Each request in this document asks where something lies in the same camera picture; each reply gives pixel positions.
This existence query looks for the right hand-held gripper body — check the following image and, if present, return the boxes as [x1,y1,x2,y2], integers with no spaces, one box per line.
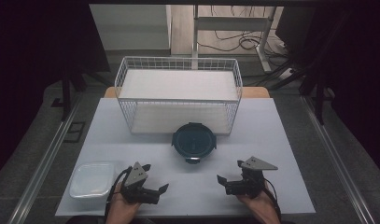
[224,156,279,199]

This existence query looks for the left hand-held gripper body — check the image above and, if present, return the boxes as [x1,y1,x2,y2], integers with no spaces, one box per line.
[120,161,162,205]

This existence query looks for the white translucent plastic container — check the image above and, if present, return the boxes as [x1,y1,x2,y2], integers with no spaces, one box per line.
[68,161,117,200]

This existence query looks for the white wire basket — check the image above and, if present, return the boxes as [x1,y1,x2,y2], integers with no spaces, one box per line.
[114,55,244,136]

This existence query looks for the person's right hand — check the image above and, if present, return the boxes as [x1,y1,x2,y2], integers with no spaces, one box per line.
[236,182,283,224]

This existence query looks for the person's left hand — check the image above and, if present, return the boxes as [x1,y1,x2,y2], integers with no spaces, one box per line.
[105,183,143,224]

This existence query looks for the dark round lidded container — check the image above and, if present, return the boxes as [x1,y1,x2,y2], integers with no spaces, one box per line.
[171,121,218,165]

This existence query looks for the person's dark clothing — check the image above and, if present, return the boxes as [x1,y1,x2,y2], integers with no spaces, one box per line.
[65,214,156,224]

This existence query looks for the black stand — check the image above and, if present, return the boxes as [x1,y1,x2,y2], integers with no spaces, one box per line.
[60,62,88,122]
[301,69,331,126]

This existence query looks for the white cabinet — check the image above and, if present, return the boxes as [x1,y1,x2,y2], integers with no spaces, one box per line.
[89,4,173,52]

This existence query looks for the dark curtain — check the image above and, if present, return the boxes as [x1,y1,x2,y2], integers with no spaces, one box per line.
[274,5,380,179]
[0,0,111,181]

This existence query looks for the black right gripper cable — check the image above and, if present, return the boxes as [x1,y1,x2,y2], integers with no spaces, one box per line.
[263,176,283,224]

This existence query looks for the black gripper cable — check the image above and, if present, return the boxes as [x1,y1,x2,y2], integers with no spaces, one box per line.
[263,176,283,224]
[104,166,134,224]

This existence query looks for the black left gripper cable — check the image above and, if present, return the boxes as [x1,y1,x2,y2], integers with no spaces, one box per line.
[104,166,134,224]

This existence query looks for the metal floor rail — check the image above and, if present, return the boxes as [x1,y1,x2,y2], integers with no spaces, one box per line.
[299,94,376,224]
[7,95,83,224]

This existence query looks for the black floor cables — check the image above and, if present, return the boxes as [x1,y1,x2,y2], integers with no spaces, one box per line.
[197,5,303,91]

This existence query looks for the white metal desk frame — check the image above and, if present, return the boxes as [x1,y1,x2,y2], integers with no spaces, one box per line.
[191,4,278,73]

